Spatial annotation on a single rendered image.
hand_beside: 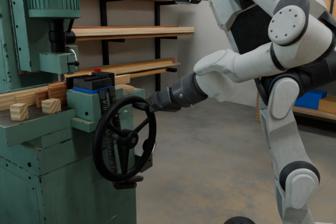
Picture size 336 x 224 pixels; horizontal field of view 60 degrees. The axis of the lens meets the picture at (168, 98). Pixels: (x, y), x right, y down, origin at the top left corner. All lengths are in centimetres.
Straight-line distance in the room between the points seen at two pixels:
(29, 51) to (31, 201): 53
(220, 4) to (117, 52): 337
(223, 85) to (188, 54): 421
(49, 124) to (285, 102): 78
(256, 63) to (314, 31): 13
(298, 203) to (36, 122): 94
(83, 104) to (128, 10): 346
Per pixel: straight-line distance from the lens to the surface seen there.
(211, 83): 78
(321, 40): 66
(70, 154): 107
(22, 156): 108
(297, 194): 120
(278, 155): 117
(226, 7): 95
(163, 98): 86
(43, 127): 98
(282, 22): 63
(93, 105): 96
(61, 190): 110
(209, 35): 471
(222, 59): 73
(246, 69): 70
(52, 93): 106
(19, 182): 116
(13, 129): 94
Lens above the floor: 118
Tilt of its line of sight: 14 degrees down
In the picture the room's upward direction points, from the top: straight up
